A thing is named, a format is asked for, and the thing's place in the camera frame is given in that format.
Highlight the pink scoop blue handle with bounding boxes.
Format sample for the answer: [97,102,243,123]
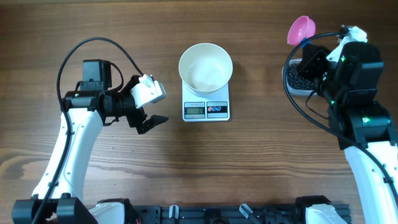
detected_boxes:
[287,16,316,46]

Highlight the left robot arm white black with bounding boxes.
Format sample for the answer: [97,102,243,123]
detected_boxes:
[12,59,168,223]

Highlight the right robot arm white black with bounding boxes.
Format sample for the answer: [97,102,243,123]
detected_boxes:
[297,42,397,223]

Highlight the white digital kitchen scale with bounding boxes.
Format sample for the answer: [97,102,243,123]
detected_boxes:
[182,82,230,122]

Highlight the white bowl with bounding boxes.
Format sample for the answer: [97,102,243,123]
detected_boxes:
[178,43,233,95]

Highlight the black beans in container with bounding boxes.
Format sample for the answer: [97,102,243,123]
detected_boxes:
[287,63,315,91]

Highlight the clear plastic container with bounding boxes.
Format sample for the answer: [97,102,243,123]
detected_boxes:
[286,58,313,96]

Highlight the black mounting rail base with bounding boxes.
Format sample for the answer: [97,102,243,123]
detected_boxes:
[90,195,352,224]

